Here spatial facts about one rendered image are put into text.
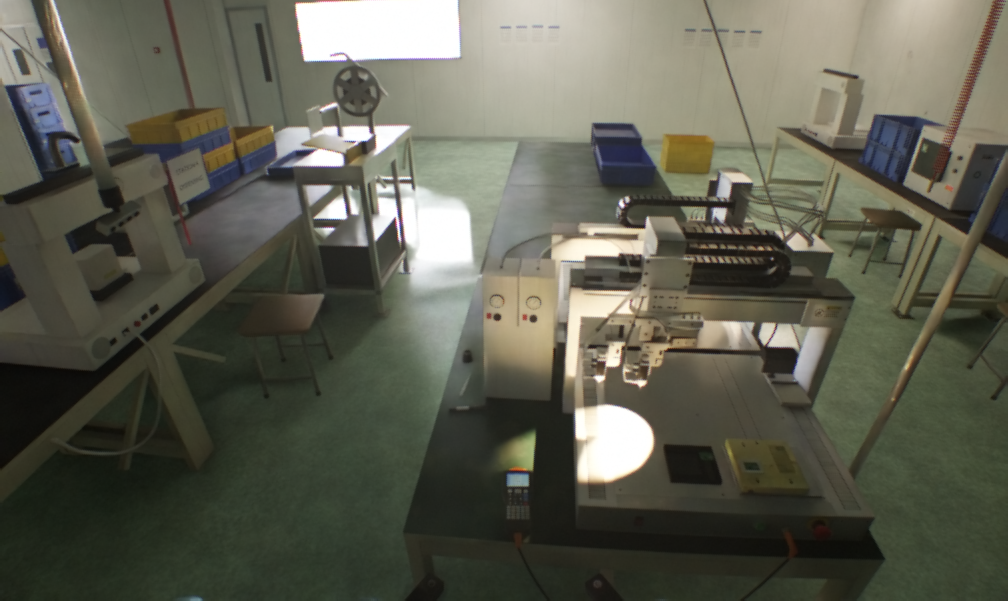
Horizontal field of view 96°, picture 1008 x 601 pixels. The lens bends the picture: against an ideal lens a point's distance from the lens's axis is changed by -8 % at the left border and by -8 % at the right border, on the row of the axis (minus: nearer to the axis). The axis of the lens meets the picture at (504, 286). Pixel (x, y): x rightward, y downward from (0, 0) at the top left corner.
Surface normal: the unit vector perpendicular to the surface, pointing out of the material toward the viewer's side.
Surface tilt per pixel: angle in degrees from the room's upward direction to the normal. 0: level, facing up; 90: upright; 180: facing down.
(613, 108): 90
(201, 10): 90
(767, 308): 90
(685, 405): 0
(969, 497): 0
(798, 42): 90
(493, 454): 0
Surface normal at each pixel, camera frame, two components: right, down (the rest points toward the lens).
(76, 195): 1.00, 0.04
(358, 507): -0.01, -0.87
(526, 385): -0.10, 0.49
